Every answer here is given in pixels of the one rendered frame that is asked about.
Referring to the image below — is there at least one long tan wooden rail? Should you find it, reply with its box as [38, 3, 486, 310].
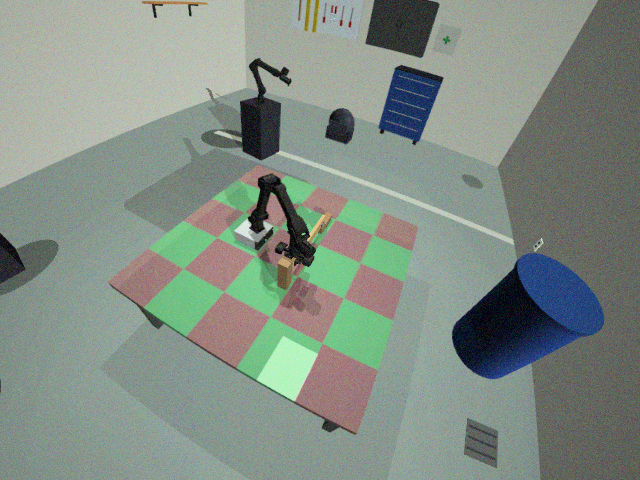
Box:
[291, 215, 326, 270]

